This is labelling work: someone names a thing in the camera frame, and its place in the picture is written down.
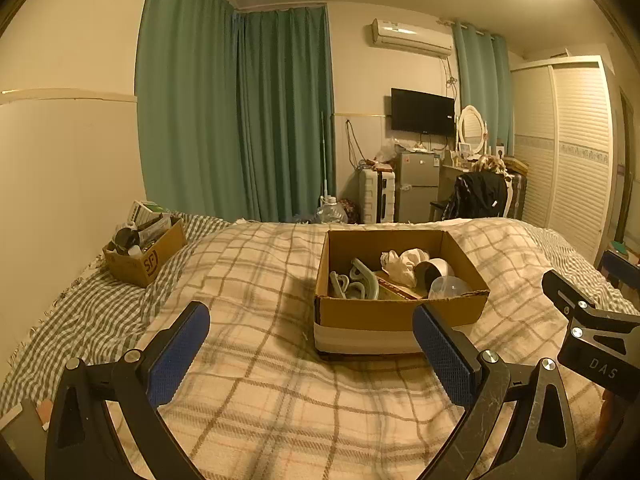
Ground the green white carton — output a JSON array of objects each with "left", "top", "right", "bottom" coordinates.
[{"left": 131, "top": 200, "right": 166, "bottom": 221}]

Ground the grey small fridge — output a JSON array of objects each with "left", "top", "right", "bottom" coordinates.
[{"left": 393, "top": 150, "right": 441, "bottom": 223}]

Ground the white suitcase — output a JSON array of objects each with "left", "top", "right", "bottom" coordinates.
[{"left": 357, "top": 167, "right": 397, "bottom": 225}]

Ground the large cardboard box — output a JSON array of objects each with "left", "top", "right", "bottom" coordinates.
[{"left": 313, "top": 229, "right": 491, "bottom": 361}]

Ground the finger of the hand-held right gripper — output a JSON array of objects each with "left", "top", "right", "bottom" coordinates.
[
  {"left": 599, "top": 249, "right": 640, "bottom": 293},
  {"left": 541, "top": 269, "right": 640, "bottom": 331}
]

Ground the white louvred wardrobe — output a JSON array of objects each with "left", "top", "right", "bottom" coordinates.
[{"left": 510, "top": 57, "right": 617, "bottom": 266}]

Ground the narrow light green curtain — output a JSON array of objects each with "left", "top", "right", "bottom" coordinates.
[{"left": 451, "top": 20, "right": 516, "bottom": 158}]

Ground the grey flat board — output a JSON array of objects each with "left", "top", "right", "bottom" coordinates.
[{"left": 0, "top": 400, "right": 51, "bottom": 466}]

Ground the wide green curtain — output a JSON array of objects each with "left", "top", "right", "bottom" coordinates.
[{"left": 135, "top": 0, "right": 246, "bottom": 218}]

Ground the beige plaid blanket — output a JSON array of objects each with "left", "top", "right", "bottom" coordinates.
[{"left": 90, "top": 217, "right": 621, "bottom": 480}]

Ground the black jacket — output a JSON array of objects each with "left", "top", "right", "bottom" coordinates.
[{"left": 442, "top": 172, "right": 507, "bottom": 221}]

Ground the black wall television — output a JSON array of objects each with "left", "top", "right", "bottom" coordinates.
[{"left": 390, "top": 88, "right": 456, "bottom": 137}]

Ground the large teal plastic hook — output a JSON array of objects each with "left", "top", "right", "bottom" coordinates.
[{"left": 348, "top": 257, "right": 384, "bottom": 302}]

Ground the small brown cardboard box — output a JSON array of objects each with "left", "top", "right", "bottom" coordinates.
[{"left": 102, "top": 216, "right": 187, "bottom": 288}]

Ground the small teal plastic hook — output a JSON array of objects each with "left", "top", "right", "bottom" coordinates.
[{"left": 328, "top": 270, "right": 351, "bottom": 299}]

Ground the hanging cable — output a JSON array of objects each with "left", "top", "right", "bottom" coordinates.
[{"left": 345, "top": 119, "right": 366, "bottom": 162}]

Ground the red white medicine box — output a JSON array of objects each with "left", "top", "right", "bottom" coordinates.
[{"left": 375, "top": 276, "right": 426, "bottom": 302}]

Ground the white cup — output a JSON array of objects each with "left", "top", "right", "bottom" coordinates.
[{"left": 413, "top": 258, "right": 456, "bottom": 291}]

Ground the large clear water bottle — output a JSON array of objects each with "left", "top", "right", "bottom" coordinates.
[{"left": 314, "top": 196, "right": 348, "bottom": 224}]

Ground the white chair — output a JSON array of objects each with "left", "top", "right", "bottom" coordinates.
[{"left": 430, "top": 172, "right": 513, "bottom": 222}]

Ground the dark suitcase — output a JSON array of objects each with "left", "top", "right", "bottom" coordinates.
[{"left": 507, "top": 170, "right": 529, "bottom": 221}]

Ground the white air conditioner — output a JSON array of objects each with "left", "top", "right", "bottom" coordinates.
[{"left": 370, "top": 18, "right": 454, "bottom": 58}]

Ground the white cloth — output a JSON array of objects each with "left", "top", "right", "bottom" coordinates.
[{"left": 380, "top": 247, "right": 432, "bottom": 288}]

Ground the door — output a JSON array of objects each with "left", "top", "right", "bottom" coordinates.
[{"left": 612, "top": 87, "right": 636, "bottom": 246}]

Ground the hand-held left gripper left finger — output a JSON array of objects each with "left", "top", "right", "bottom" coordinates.
[{"left": 45, "top": 301, "right": 211, "bottom": 480}]

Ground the oval white vanity mirror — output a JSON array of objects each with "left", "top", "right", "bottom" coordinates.
[{"left": 457, "top": 105, "right": 487, "bottom": 153}]

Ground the white pole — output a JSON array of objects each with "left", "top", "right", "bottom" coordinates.
[{"left": 320, "top": 110, "right": 333, "bottom": 198}]

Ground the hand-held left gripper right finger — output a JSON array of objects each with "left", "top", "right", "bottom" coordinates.
[{"left": 412, "top": 302, "right": 581, "bottom": 480}]

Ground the green pleated curtain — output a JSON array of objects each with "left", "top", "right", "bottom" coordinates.
[{"left": 235, "top": 5, "right": 336, "bottom": 223}]

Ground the green checked bedsheet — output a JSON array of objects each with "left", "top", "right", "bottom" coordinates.
[{"left": 0, "top": 212, "right": 640, "bottom": 418}]

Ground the black round container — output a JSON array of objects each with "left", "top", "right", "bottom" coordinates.
[{"left": 114, "top": 227, "right": 141, "bottom": 256}]

